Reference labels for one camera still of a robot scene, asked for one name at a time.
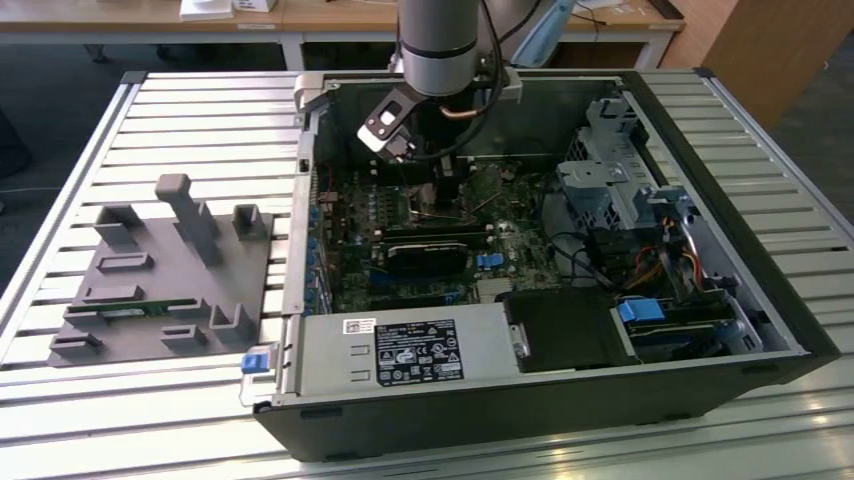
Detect black wire bundle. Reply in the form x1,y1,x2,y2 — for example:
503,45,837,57
543,227,626,292

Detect pale blue teach pendant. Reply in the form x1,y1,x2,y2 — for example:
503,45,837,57
514,0,576,69

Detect CPU socket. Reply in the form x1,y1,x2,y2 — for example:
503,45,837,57
404,184,476,227

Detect black installed RAM sticks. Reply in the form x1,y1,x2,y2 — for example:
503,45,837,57
380,223,487,242

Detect green RAM stick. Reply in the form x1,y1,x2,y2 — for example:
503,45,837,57
65,298,202,319

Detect wooden cabinet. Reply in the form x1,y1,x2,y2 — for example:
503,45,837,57
658,0,854,130

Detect green motherboard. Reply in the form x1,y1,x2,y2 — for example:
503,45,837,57
310,159,575,316

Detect blue case latch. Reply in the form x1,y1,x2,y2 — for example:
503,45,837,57
240,349,270,377

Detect black open PC case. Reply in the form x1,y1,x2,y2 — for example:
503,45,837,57
250,67,842,464

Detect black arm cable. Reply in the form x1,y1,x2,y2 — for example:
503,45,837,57
459,0,543,151

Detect silver power supply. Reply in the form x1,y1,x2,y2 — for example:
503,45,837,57
292,312,523,397

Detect blue disk carrier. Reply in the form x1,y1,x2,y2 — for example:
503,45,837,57
618,297,666,330

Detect wooden desk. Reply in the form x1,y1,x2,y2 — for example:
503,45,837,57
0,0,687,71

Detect black graphics card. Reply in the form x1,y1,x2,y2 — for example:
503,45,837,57
383,239,470,277

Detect grey metal drive cage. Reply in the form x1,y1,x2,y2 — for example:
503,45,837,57
555,97,673,232

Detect orange and yellow wires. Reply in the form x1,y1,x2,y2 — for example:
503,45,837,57
633,214,710,292

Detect small silver heatsink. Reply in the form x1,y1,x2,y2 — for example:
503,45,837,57
478,278,514,302

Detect grey parts rack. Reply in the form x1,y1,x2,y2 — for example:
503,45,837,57
45,172,282,369

